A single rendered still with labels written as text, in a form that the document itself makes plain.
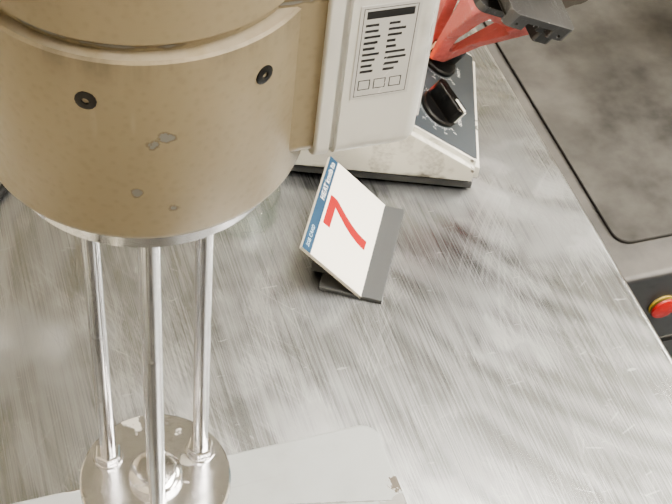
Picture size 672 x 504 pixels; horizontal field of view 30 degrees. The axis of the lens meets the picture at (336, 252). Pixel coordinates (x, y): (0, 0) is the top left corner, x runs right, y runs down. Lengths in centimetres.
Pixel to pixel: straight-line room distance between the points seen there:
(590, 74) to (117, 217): 137
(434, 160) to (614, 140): 71
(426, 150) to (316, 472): 27
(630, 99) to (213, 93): 137
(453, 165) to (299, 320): 17
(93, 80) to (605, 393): 58
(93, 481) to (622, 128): 116
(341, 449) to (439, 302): 15
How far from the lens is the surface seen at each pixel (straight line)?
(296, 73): 36
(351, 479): 77
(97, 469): 58
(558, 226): 94
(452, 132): 93
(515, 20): 88
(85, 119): 34
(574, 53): 173
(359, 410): 81
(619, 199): 154
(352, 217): 89
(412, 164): 93
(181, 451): 59
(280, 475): 77
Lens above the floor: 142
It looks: 49 degrees down
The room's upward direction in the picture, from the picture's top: 8 degrees clockwise
